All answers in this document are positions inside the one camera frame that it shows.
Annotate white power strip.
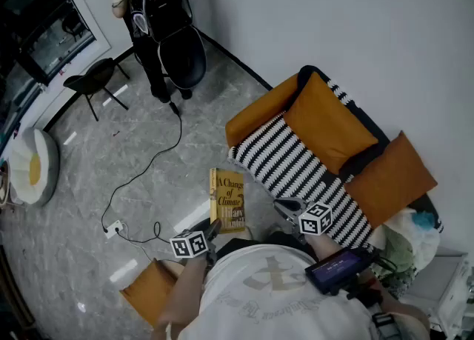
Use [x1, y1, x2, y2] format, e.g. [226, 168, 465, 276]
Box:
[103, 219, 125, 239]

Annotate pile of clothes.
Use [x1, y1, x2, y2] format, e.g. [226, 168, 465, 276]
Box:
[383, 207, 442, 271]

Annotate black screen device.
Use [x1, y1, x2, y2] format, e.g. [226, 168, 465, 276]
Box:
[304, 246, 373, 295]

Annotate pale green cloth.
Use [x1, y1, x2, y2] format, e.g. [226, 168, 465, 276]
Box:
[371, 230, 416, 279]

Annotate orange footstool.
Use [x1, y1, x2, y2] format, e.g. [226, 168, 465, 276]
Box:
[118, 259, 186, 328]

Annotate person's black shorts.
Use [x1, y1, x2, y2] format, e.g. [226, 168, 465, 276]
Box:
[218, 230, 319, 260]

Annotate white flower-shaped floor cushion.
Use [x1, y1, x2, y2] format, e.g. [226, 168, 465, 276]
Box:
[9, 127, 60, 206]

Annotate small orange cushion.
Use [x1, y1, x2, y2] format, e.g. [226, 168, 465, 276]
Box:
[343, 130, 438, 230]

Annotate white cabinet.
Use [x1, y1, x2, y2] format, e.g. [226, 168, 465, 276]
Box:
[399, 245, 474, 338]

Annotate black chair with thin legs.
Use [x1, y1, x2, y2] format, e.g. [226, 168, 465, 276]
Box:
[62, 57, 130, 122]

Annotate black backpack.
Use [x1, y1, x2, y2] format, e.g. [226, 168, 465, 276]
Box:
[130, 0, 194, 41]

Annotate yellow hardcover book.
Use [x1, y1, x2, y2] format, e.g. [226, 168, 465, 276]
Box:
[209, 167, 246, 235]

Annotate thin black looped cable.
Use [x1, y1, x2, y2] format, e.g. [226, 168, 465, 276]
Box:
[117, 221, 175, 245]

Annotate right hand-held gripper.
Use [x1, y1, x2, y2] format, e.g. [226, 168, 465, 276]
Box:
[273, 197, 333, 245]

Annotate black framed glass window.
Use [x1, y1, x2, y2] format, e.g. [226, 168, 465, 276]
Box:
[0, 0, 98, 87]

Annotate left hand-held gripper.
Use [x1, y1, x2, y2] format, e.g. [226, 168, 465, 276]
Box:
[169, 218, 224, 270]

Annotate orange sofa with black back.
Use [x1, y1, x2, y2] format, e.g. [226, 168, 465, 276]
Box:
[224, 64, 444, 254]

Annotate long black power cable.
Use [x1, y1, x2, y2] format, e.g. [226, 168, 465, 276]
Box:
[100, 101, 183, 234]

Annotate black and white striped blanket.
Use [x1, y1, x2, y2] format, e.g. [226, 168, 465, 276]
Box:
[228, 78, 375, 254]

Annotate person's left forearm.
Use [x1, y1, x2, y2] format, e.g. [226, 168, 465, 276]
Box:
[150, 255, 208, 340]

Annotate blue fluffy item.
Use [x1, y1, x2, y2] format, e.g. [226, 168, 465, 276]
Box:
[412, 211, 437, 231]

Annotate person's white printed t-shirt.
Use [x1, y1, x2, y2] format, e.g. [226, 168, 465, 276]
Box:
[177, 244, 375, 340]

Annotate black harness buckle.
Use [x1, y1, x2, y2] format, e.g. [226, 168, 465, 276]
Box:
[372, 312, 399, 340]

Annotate large orange cushion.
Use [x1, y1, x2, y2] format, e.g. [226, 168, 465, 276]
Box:
[283, 71, 379, 176]

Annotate person's right forearm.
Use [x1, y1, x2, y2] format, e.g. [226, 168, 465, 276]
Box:
[306, 233, 431, 340]

